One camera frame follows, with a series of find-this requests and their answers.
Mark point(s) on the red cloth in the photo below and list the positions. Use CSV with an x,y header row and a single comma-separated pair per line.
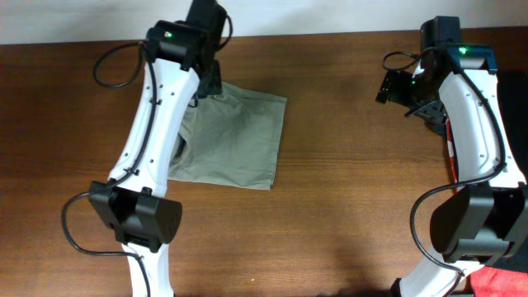
x,y
493,282

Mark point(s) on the red white striped garment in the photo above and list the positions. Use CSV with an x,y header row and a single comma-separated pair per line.
x,y
451,151

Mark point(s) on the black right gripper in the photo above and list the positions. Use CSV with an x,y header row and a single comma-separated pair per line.
x,y
433,112

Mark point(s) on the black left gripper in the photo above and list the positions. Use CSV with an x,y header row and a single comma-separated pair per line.
x,y
215,82

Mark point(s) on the khaki shorts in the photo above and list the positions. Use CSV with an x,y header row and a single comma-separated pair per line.
x,y
231,139

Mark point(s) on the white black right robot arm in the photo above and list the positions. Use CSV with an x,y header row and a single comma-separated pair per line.
x,y
481,111

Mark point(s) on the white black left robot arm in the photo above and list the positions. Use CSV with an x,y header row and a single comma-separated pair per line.
x,y
179,66

